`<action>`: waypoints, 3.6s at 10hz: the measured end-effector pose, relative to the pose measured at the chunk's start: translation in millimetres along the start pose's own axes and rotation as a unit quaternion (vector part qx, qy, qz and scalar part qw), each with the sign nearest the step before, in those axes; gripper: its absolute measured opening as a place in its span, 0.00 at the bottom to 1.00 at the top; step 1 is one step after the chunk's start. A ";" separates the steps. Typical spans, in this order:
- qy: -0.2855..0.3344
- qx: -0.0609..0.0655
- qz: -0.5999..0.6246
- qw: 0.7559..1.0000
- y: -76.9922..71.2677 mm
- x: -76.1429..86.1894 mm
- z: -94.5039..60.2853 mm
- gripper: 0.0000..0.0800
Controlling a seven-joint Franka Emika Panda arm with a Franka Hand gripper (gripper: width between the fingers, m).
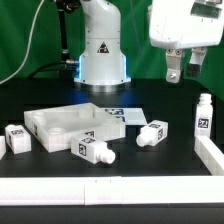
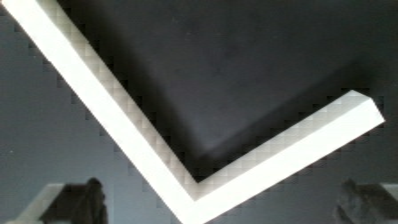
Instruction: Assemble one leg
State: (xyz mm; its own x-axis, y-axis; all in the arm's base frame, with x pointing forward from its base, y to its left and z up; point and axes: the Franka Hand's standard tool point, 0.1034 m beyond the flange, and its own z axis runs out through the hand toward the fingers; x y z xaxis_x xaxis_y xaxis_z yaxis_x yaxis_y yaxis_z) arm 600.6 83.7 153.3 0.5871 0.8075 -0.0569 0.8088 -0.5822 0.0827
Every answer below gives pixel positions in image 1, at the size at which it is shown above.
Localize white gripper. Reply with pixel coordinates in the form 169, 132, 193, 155
149, 0, 224, 82

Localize white square tabletop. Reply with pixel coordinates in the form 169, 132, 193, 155
24, 103, 126, 153

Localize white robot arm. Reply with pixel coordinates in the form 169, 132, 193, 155
74, 0, 224, 87

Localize marker tag sheet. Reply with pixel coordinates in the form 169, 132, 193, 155
105, 108, 147, 125

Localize black cable and post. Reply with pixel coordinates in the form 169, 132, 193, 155
27, 0, 83, 79

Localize white front fence wall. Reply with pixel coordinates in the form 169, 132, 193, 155
0, 176, 224, 206

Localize white cable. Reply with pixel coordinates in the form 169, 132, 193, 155
0, 0, 46, 85

